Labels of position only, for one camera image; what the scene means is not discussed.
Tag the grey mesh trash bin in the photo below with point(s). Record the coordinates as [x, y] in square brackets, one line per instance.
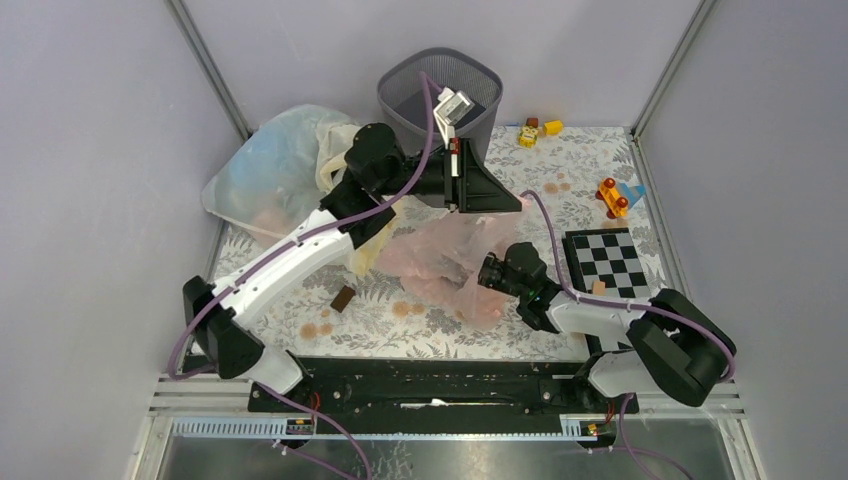
[400, 96]

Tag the blue triangular toy piece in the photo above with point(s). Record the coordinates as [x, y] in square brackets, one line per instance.
[633, 193]

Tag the pink plastic trash bag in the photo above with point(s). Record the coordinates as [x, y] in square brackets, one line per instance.
[437, 254]

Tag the yellow toy figure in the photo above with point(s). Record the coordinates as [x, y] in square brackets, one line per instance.
[528, 136]

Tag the clear yellowish plastic bag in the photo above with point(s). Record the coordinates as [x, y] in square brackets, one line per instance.
[277, 177]

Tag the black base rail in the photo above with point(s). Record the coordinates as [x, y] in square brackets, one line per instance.
[431, 397]

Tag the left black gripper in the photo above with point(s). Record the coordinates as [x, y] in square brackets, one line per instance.
[469, 185]

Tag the orange toy car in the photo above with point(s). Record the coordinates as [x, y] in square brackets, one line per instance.
[617, 205]

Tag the yellow toy cube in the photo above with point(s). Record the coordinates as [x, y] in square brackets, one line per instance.
[552, 128]

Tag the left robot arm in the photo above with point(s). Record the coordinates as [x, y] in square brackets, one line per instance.
[220, 314]

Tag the floral patterned table mat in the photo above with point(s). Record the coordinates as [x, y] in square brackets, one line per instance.
[416, 303]

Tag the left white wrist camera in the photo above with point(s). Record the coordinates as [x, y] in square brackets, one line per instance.
[452, 107]

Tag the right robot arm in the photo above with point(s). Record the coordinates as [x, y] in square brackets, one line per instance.
[668, 342]

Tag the tan wooden block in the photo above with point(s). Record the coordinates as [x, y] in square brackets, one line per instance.
[598, 288]

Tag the black white checkerboard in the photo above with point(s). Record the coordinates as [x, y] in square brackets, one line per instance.
[608, 256]

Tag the small brown rectangular chip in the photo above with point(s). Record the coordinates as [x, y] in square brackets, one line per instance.
[342, 299]

